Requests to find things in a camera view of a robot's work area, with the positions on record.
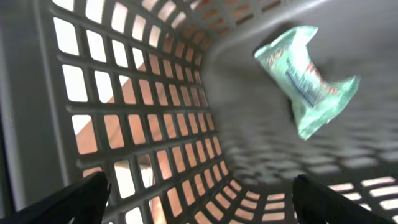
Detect small teal wipes packet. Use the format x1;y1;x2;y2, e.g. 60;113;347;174
254;26;360;140

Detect grey plastic slotted basket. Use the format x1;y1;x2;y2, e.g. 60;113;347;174
1;1;397;223

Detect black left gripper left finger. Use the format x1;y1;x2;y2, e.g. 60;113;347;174
1;171;111;224

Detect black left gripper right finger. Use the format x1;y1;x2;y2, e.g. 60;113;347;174
292;175;392;224

